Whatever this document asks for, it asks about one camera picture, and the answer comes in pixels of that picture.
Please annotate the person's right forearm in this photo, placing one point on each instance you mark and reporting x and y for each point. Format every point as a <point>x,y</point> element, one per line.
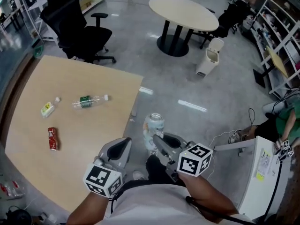
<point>208,196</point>

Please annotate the crushed bottle trash yellow label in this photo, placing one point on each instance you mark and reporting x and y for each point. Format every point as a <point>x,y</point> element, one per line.
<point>47,108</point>

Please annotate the crushed red can trash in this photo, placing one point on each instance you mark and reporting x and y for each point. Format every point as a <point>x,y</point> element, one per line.
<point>53,138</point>

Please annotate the black round device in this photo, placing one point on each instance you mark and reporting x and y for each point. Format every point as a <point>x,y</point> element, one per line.
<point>20,217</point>

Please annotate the beige pedal trash bin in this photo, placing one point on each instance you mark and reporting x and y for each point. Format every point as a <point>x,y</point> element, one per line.
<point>209,57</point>

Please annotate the white drink can trash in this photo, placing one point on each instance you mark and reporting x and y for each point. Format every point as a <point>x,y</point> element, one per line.
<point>152,125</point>

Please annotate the person's black trousers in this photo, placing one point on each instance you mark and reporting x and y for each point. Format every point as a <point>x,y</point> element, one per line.
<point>155,170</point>

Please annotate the clear plastic bottle trash green label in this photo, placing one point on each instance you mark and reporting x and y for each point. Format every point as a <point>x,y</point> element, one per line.
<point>87,101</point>

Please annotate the black office chair with armrests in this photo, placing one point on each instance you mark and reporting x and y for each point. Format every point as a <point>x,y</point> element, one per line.
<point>75,32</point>

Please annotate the person's left forearm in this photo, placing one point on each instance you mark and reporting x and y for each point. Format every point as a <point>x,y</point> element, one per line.
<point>86,210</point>

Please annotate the white cabinet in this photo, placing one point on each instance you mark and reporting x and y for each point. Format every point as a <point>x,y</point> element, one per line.
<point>260,172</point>

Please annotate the green basket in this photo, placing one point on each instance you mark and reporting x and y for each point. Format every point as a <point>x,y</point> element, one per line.
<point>38,51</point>

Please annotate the red and white packets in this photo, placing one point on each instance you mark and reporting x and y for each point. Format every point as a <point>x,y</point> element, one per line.
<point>11,190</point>

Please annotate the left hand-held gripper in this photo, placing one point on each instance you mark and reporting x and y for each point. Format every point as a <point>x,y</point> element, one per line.
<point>103,176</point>

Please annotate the round beige table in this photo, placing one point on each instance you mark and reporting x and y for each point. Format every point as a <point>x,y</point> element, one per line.
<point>182,13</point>

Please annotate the black stand base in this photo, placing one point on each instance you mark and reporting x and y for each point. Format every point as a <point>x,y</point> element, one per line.
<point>259,78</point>

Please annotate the person's white shoe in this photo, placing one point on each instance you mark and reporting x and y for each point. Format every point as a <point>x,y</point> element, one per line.
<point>138,175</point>
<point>152,152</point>

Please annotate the grey desk foot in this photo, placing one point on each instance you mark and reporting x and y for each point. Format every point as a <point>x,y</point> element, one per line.
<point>234,146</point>

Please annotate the tall white storage shelf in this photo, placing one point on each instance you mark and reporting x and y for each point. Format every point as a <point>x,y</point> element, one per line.
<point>279,39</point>

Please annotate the wooden board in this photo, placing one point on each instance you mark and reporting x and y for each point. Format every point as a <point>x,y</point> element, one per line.
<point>277,61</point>

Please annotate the person's white shirt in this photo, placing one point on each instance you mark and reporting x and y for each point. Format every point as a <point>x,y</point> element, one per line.
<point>152,205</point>

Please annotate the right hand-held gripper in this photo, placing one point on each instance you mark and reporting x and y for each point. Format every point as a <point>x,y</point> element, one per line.
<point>194,160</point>

